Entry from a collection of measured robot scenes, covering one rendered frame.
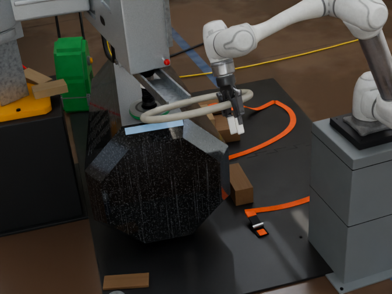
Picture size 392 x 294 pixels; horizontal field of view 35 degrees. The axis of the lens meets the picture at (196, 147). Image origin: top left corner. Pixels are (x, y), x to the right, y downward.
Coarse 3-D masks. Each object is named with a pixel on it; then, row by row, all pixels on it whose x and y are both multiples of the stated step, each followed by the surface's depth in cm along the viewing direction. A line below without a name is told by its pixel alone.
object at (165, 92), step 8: (160, 72) 310; (144, 80) 301; (152, 80) 310; (160, 80) 309; (168, 80) 303; (152, 88) 292; (160, 88) 301; (168, 88) 301; (176, 88) 294; (160, 96) 284; (168, 96) 293; (176, 96) 292; (184, 96) 287
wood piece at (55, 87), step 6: (42, 84) 372; (48, 84) 371; (54, 84) 371; (60, 84) 370; (36, 90) 365; (42, 90) 365; (48, 90) 366; (54, 90) 368; (60, 90) 369; (66, 90) 371; (36, 96) 365; (42, 96) 366; (48, 96) 368
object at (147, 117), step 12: (204, 96) 281; (216, 96) 279; (252, 96) 253; (156, 108) 274; (168, 108) 278; (204, 108) 237; (216, 108) 238; (144, 120) 250; (156, 120) 243; (168, 120) 240
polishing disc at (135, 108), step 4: (136, 100) 335; (140, 100) 334; (156, 100) 333; (132, 104) 331; (136, 104) 331; (140, 104) 330; (160, 104) 329; (132, 108) 327; (136, 108) 327; (140, 108) 326; (132, 112) 324; (136, 112) 323; (140, 112) 323; (144, 112) 323; (164, 112) 323; (136, 116) 322; (140, 116) 321
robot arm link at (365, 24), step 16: (336, 0) 244; (352, 0) 237; (368, 0) 234; (352, 16) 237; (368, 16) 233; (384, 16) 235; (352, 32) 246; (368, 32) 241; (368, 48) 250; (384, 48) 251; (368, 64) 260; (384, 64) 255; (384, 80) 262; (384, 96) 269; (384, 112) 274
